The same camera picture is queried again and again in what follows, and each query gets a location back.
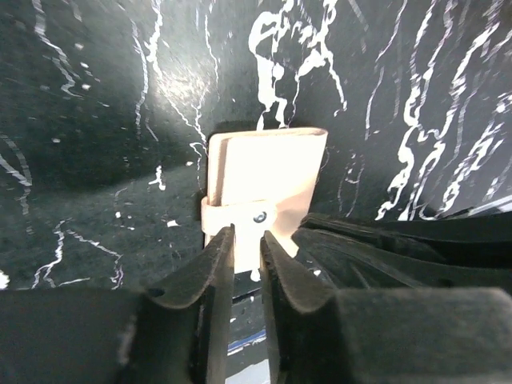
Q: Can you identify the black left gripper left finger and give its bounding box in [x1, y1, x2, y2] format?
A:
[1, 226, 234, 383]

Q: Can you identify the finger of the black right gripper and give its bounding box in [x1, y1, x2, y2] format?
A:
[300, 213, 511, 269]
[293, 228, 511, 290]

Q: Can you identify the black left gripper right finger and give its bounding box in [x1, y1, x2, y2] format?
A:
[261, 233, 511, 383]

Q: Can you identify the beige leather card holder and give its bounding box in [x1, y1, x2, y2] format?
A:
[201, 127, 328, 282]

